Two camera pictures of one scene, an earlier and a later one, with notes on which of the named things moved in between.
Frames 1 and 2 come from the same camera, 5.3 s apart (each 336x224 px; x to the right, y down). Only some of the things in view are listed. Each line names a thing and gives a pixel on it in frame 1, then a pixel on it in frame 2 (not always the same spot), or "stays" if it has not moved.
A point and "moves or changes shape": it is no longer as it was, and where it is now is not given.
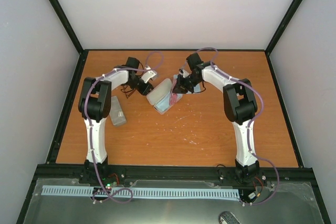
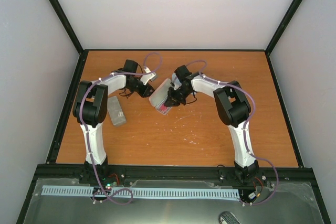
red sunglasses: x=175 y=97 moves or changes shape
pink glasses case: x=162 y=97 stays
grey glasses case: x=117 y=113 stays
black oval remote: x=227 y=217 stays
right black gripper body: x=187 y=84 to x=178 y=97
